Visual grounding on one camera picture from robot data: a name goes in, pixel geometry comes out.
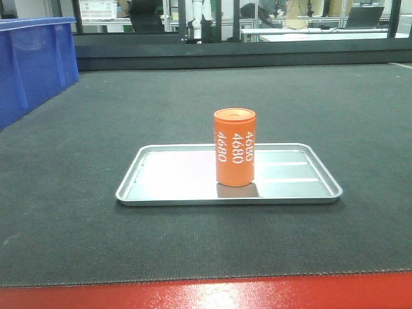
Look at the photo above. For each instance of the white background table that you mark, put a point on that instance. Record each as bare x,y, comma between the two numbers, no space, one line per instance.
310,34

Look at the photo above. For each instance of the white storage crate background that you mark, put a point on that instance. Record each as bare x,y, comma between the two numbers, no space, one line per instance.
98,10

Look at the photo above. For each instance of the silver metal tray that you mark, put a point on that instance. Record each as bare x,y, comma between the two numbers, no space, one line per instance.
185,174

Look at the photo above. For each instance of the orange cylindrical capacitor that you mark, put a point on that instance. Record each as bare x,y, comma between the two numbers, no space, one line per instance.
235,134

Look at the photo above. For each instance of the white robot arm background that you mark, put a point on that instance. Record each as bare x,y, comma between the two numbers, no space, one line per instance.
198,18

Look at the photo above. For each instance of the black office chair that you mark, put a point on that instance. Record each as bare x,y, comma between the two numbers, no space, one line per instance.
145,17

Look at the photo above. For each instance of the black conveyor belt mat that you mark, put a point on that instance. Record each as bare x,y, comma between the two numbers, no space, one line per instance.
61,165

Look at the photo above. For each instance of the red conveyor edge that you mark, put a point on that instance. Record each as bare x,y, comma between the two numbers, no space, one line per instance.
375,290

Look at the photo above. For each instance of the laptop on background table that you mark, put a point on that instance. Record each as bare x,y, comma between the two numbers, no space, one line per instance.
365,17

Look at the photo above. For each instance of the blue crate on conveyor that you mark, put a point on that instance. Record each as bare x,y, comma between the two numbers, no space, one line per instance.
38,62

